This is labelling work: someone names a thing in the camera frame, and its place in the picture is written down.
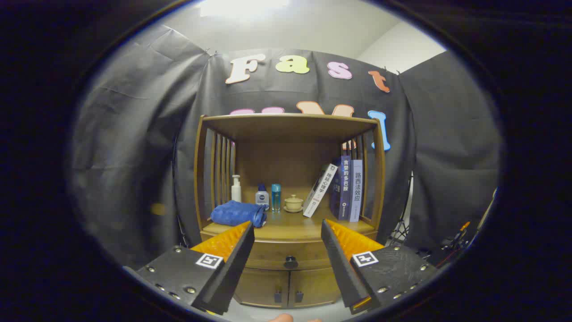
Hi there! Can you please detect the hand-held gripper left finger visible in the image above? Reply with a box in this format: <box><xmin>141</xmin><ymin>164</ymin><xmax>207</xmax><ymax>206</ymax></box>
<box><xmin>134</xmin><ymin>220</ymin><xmax>256</xmax><ymax>316</ymax></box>

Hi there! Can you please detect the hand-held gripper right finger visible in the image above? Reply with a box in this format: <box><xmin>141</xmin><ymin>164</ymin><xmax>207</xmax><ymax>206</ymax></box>
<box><xmin>320</xmin><ymin>218</ymin><xmax>439</xmax><ymax>315</ymax></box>

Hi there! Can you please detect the wooden drawer with black knob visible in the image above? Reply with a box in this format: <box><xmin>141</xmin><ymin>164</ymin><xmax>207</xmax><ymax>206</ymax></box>
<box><xmin>241</xmin><ymin>241</ymin><xmax>333</xmax><ymax>271</ymax></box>

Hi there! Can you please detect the wooden cabinet door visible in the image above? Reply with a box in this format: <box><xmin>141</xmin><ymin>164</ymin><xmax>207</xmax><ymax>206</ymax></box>
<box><xmin>288</xmin><ymin>267</ymin><xmax>342</xmax><ymax>308</ymax></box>
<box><xmin>233</xmin><ymin>267</ymin><xmax>290</xmax><ymax>308</ymax></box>

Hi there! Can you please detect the wooden countertop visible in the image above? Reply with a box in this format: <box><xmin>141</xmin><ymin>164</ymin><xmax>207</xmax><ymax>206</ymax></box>
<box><xmin>201</xmin><ymin>208</ymin><xmax>376</xmax><ymax>242</ymax></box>

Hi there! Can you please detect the wooden cabinet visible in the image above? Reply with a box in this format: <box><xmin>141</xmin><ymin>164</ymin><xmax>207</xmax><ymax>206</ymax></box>
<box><xmin>193</xmin><ymin>113</ymin><xmax>387</xmax><ymax>309</ymax></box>

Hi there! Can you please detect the folded blue towel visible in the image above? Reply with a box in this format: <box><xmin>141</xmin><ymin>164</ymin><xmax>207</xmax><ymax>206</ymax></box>
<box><xmin>210</xmin><ymin>200</ymin><xmax>268</xmax><ymax>228</ymax></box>

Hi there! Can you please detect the black tripod stand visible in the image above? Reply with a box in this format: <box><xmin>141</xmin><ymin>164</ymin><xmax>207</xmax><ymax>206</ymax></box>
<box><xmin>387</xmin><ymin>174</ymin><xmax>414</xmax><ymax>246</ymax></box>

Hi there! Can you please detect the pale lavender book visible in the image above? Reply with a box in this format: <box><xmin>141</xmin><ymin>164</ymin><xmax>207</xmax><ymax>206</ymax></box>
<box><xmin>349</xmin><ymin>159</ymin><xmax>363</xmax><ymax>223</ymax></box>

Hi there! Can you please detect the beige lidded teacup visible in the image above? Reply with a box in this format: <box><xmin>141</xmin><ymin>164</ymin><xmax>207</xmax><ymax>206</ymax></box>
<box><xmin>283</xmin><ymin>194</ymin><xmax>304</xmax><ymax>213</ymax></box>

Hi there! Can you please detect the dark blue book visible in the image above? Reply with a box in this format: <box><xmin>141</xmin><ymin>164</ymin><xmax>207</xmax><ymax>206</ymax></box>
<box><xmin>330</xmin><ymin>155</ymin><xmax>352</xmax><ymax>220</ymax></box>

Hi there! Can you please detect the white bottle with blue cap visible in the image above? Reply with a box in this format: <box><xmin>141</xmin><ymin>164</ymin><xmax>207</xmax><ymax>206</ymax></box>
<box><xmin>255</xmin><ymin>183</ymin><xmax>270</xmax><ymax>211</ymax></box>

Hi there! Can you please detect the white book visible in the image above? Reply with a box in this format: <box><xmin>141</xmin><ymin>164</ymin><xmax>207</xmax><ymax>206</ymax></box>
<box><xmin>303</xmin><ymin>163</ymin><xmax>339</xmax><ymax>218</ymax></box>

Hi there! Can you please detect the beige bag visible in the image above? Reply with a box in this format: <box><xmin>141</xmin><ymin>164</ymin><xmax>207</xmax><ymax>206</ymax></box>
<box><xmin>478</xmin><ymin>188</ymin><xmax>497</xmax><ymax>233</ymax></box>

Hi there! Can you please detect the black backdrop cloth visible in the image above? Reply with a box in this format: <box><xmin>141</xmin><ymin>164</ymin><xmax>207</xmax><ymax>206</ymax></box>
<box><xmin>69</xmin><ymin>25</ymin><xmax>503</xmax><ymax>269</ymax></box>

